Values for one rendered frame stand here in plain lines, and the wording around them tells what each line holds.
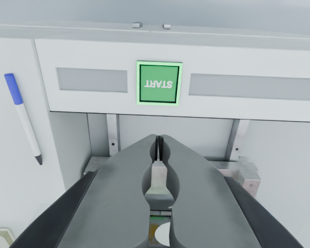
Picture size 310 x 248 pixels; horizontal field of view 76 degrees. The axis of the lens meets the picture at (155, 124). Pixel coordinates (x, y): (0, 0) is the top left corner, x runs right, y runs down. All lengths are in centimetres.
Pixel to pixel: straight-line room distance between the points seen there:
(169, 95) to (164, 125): 19
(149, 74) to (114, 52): 5
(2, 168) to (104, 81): 23
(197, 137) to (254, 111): 19
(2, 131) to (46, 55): 14
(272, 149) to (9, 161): 53
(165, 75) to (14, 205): 36
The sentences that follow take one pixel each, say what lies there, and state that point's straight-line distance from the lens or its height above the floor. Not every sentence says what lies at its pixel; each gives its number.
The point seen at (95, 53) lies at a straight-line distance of 26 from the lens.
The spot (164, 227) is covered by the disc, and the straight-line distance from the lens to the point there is 55.
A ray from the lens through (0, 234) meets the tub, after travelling 51.
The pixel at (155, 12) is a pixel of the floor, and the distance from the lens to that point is 121.
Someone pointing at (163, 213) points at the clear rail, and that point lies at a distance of 50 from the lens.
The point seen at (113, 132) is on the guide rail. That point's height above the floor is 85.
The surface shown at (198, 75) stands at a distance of 27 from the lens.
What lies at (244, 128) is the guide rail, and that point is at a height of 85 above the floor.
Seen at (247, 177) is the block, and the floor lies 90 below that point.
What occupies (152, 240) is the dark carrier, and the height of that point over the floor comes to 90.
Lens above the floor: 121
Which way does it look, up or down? 62 degrees down
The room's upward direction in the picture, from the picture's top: 179 degrees counter-clockwise
